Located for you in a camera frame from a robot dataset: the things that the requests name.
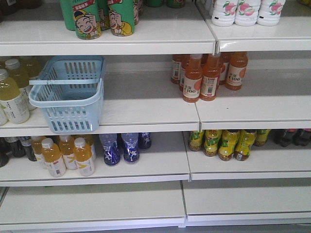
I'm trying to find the light blue plastic basket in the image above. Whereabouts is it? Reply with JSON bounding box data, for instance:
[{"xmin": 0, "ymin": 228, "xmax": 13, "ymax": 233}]
[{"xmin": 29, "ymin": 55, "xmax": 106, "ymax": 134}]

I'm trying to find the dark soy sauce bottle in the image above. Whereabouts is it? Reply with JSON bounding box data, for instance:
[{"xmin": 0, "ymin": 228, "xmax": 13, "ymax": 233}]
[
  {"xmin": 19, "ymin": 136, "xmax": 37, "ymax": 162},
  {"xmin": 0, "ymin": 137, "xmax": 9, "ymax": 167},
  {"xmin": 4, "ymin": 137, "xmax": 25, "ymax": 158}
]

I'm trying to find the pale yellow juice bottle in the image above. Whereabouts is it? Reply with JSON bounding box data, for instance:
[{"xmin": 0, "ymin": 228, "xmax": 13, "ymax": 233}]
[
  {"xmin": 5, "ymin": 58, "xmax": 36, "ymax": 111},
  {"xmin": 0, "ymin": 69, "xmax": 30, "ymax": 124}
]

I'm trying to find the blue sports drink bottle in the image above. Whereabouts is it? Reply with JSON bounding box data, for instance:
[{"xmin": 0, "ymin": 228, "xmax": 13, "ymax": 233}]
[
  {"xmin": 121, "ymin": 133, "xmax": 139, "ymax": 164},
  {"xmin": 99, "ymin": 133, "xmax": 121, "ymax": 166}
]

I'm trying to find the white peach drink bottle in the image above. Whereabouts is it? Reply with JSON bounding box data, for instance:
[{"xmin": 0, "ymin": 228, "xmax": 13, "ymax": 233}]
[
  {"xmin": 211, "ymin": 0, "xmax": 238, "ymax": 27},
  {"xmin": 234, "ymin": 0, "xmax": 261, "ymax": 27},
  {"xmin": 257, "ymin": 0, "xmax": 286, "ymax": 26}
]

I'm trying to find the white store shelving unit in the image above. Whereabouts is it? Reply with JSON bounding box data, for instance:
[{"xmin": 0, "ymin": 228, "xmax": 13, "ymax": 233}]
[{"xmin": 0, "ymin": 0, "xmax": 311, "ymax": 233}]

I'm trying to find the orange C100 drink bottle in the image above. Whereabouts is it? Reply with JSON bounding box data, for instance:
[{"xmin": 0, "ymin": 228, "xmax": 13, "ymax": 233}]
[
  {"xmin": 199, "ymin": 53, "xmax": 221, "ymax": 101},
  {"xmin": 225, "ymin": 51, "xmax": 248, "ymax": 90},
  {"xmin": 183, "ymin": 54, "xmax": 203, "ymax": 103}
]

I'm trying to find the orange juice bottle white label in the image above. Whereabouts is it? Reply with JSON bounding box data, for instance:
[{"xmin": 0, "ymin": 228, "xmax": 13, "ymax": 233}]
[
  {"xmin": 41, "ymin": 138, "xmax": 66, "ymax": 177},
  {"xmin": 59, "ymin": 135, "xmax": 77, "ymax": 170},
  {"xmin": 73, "ymin": 137, "xmax": 95, "ymax": 176},
  {"xmin": 31, "ymin": 136, "xmax": 47, "ymax": 169}
]

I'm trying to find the yellow label iced tea bottle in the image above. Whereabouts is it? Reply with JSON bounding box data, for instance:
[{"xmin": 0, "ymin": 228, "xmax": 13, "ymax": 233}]
[
  {"xmin": 188, "ymin": 131, "xmax": 205, "ymax": 151},
  {"xmin": 234, "ymin": 129, "xmax": 257, "ymax": 161},
  {"xmin": 204, "ymin": 130, "xmax": 222, "ymax": 157},
  {"xmin": 218, "ymin": 129, "xmax": 240, "ymax": 161}
]

